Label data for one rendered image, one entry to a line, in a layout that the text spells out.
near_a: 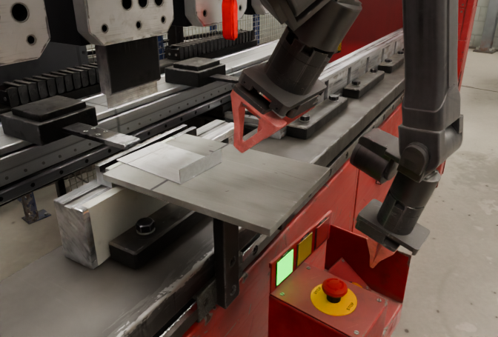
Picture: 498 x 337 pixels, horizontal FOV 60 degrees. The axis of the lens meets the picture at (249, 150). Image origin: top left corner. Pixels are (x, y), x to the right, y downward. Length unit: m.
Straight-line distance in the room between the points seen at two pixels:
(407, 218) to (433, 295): 1.37
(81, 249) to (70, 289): 0.05
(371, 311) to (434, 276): 1.43
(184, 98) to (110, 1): 0.59
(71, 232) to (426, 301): 1.60
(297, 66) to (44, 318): 0.42
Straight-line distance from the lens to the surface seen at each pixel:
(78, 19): 0.56
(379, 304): 0.74
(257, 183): 0.57
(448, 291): 2.09
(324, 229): 0.82
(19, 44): 0.50
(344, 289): 0.71
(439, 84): 0.58
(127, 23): 0.59
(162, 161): 0.64
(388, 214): 0.69
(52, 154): 0.88
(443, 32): 0.57
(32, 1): 0.50
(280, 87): 0.46
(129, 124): 0.99
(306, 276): 0.77
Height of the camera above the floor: 1.27
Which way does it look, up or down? 23 degrees down
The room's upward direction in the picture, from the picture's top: straight up
